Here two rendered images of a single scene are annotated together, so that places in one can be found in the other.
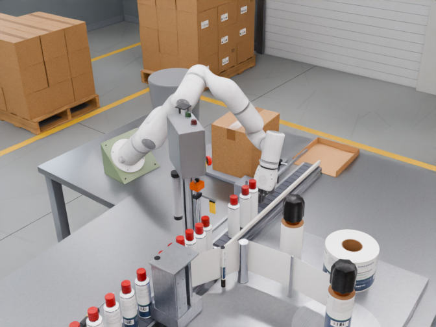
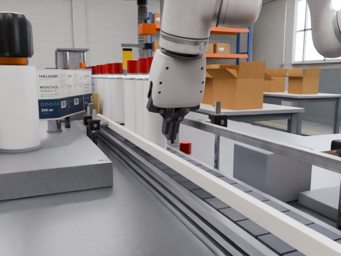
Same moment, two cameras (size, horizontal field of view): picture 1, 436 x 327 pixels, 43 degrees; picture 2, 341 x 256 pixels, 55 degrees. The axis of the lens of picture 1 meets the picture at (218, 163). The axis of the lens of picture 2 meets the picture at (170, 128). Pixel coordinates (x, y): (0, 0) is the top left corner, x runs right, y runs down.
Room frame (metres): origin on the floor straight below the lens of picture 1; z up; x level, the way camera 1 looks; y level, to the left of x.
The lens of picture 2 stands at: (2.43, -0.75, 1.05)
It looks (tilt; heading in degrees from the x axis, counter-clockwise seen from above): 9 degrees down; 121
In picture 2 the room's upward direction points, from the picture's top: straight up
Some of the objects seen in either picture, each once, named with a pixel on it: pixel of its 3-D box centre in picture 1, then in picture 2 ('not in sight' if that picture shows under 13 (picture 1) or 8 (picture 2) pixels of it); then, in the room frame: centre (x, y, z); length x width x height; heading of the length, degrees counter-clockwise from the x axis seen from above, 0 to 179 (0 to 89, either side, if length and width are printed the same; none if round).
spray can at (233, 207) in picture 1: (233, 216); (134, 100); (1.91, -0.06, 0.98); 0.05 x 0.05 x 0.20
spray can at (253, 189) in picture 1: (252, 200); (155, 105); (2.03, -0.15, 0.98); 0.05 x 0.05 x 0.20
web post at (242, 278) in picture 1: (242, 261); (53, 100); (1.63, -0.09, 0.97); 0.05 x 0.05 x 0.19
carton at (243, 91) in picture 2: not in sight; (237, 85); (1.47, 1.92, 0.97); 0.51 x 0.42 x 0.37; 56
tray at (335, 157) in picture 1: (326, 156); not in sight; (2.66, -0.60, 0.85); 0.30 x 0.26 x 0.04; 144
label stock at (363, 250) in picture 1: (350, 260); not in sight; (1.65, -0.50, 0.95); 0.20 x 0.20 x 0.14
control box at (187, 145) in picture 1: (186, 145); not in sight; (1.81, 0.12, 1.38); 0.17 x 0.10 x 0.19; 19
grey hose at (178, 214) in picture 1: (176, 195); (142, 34); (1.78, 0.16, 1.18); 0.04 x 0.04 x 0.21
